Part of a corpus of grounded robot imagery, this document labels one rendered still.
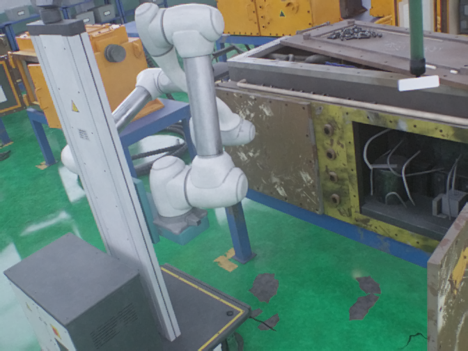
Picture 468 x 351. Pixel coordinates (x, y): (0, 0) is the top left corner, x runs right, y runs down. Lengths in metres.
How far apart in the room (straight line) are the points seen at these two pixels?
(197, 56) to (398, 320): 1.74
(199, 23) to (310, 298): 1.78
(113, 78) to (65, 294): 2.52
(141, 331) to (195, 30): 1.20
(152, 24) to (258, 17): 4.38
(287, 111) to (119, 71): 2.26
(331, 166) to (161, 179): 0.77
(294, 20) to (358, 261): 3.28
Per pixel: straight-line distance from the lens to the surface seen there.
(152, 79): 2.78
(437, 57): 2.17
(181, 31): 1.81
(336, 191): 2.34
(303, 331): 2.82
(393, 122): 1.99
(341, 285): 3.05
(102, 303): 2.00
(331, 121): 2.18
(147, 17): 1.87
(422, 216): 2.23
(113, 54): 4.15
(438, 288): 1.29
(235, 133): 2.13
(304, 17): 5.69
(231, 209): 3.12
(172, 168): 1.97
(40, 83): 4.50
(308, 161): 2.33
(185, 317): 2.56
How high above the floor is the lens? 2.00
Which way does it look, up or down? 26 degrees down
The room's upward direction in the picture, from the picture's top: 12 degrees counter-clockwise
